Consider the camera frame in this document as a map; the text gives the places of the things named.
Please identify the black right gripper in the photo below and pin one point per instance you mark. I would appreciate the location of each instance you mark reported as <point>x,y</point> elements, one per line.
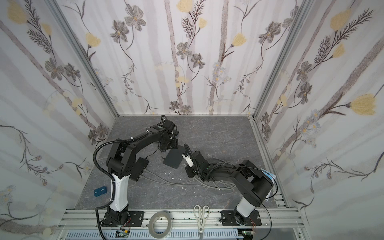
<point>193,163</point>

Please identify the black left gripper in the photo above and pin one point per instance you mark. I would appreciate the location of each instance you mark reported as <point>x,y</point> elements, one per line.
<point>171,143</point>

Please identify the black power adapter with cable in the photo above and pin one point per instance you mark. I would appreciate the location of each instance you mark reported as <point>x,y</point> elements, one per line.
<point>151,154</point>

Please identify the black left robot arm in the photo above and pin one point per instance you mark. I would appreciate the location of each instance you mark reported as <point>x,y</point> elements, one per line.
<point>122,165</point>

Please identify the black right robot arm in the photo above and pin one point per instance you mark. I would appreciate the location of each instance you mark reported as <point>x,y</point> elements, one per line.
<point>253,183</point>

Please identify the clear tape roll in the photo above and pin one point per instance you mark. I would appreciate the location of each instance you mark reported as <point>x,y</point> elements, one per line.
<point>160,225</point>

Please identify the blue face mask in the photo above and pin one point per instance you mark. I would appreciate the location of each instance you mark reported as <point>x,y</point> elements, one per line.
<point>270,175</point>

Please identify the small blue box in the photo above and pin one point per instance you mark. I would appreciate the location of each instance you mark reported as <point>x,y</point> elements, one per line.
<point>100,191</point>

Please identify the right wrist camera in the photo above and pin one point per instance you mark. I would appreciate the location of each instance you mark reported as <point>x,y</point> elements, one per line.
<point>188,159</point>

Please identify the white handled scissors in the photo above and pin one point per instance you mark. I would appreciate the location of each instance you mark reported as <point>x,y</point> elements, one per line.
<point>201,215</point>

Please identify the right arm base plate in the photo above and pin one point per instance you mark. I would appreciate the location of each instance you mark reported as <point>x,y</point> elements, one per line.
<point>235,219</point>

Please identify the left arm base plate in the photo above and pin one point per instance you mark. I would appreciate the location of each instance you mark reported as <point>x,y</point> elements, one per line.
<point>132,218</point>

